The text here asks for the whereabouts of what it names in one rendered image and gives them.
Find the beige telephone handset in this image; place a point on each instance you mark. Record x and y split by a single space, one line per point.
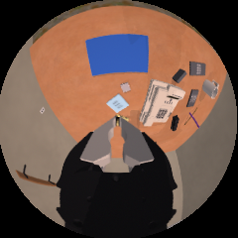
158 99

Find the beige desk phone body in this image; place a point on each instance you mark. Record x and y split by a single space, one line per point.
174 95

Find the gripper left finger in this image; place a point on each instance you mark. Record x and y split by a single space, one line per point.
93 149

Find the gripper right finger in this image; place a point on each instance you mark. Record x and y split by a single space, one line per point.
140 149

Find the white mug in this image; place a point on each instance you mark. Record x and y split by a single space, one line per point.
210 88

